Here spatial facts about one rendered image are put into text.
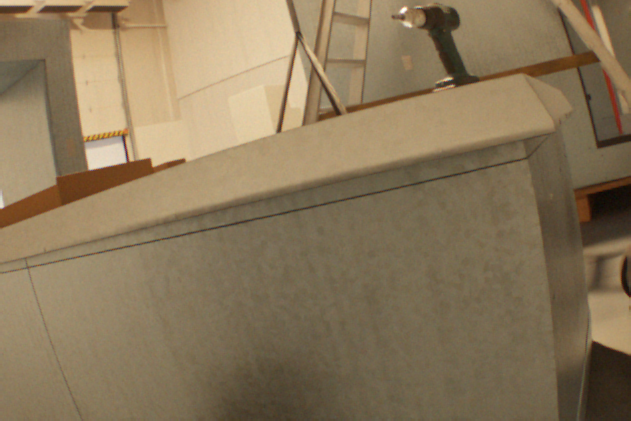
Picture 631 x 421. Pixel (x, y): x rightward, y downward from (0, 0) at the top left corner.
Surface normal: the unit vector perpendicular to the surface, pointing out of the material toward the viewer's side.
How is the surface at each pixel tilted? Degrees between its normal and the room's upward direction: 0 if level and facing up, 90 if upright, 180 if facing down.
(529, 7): 90
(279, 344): 90
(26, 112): 90
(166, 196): 67
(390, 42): 90
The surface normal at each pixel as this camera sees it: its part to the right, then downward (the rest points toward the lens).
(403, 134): -0.48, -0.23
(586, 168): -0.47, 0.16
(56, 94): 0.85, -0.19
